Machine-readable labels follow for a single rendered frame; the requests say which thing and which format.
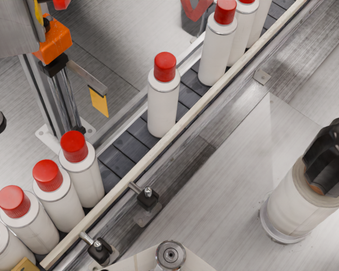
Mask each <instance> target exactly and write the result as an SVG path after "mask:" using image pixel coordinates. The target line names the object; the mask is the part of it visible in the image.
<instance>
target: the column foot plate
mask: <svg viewBox="0 0 339 271"><path fill-rule="evenodd" d="M80 120H81V124H82V126H83V127H85V128H86V133H85V134H84V136H85V137H87V138H88V139H90V138H91V137H92V136H93V135H94V134H95V133H96V129H95V128H94V127H92V126H91V125H90V124H89V123H87V122H86V121H85V120H84V119H83V118H81V117H80ZM35 135H36V137H37V138H38V139H40V140H41V141H42V142H43V143H44V144H45V145H46V146H48V147H49V148H50V149H51V150H52V151H53V152H54V153H56V154H57V155H58V156H59V151H60V149H61V146H60V142H59V141H58V140H57V139H56V138H54V137H53V136H52V135H51V134H50V132H49V130H48V128H47V125H46V124H44V125H43V126H42V127H41V128H40V129H39V130H38V131H37V132H36V133H35Z"/></svg>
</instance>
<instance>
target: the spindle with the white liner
mask: <svg viewBox="0 0 339 271"><path fill-rule="evenodd" d="M338 209H339V118H336V119H334V120H333V121H332V122H331V123H330V125H329V126H326V127H323V128H322V129H320V131H319V132H318V134H317V135H316V136H315V138H314V139H313V140H312V142H311V143H310V144H309V146H308V147H307V148H306V150H305V152H304V154H303V155H301V156H300V157H299V158H298V159H297V160H296V162H295V163H294V165H293V166H292V167H291V169H290V170H289V171H288V172H287V174H286V175H285V177H284V178H283V179H282V180H281V182H280V183H279V185H278V186H277V187H276V189H275V190H274V191H273V192H272V193H271V194H270V196H269V197H268V198H267V199H266V200H265V202H264V203H263V205H262V207H261V210H260V220H261V223H262V226H263V228H264V229H265V231H266V232H267V233H268V234H269V235H270V236H271V237H272V238H273V239H275V240H277V241H279V242H282V243H287V244H293V243H297V242H300V241H301V240H303V239H305V238H306V237H307V236H308V234H310V233H311V232H312V231H313V230H314V228H315V227H317V226H318V225H319V224H320V223H321V222H323V221H324V220H325V219H326V218H328V217H329V216H330V215H331V214H333V213H334V212H335V211H336V210H338Z"/></svg>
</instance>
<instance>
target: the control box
mask: <svg viewBox="0 0 339 271"><path fill-rule="evenodd" d="M45 32H46V30H45V27H44V21H43V14H42V11H41V6H40V3H39V4H38V2H37V0H0V58H5V57H8V56H15V55H21V54H27V53H33V52H37V51H38V50H39V48H40V42H45V41H46V38H45Z"/></svg>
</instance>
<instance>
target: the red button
mask: <svg viewBox="0 0 339 271"><path fill-rule="evenodd" d="M37 2H38V4H39V3H46V2H53V3H54V7H55V9H56V10H64V9H67V7H68V5H69V3H70V2H71V0H37Z"/></svg>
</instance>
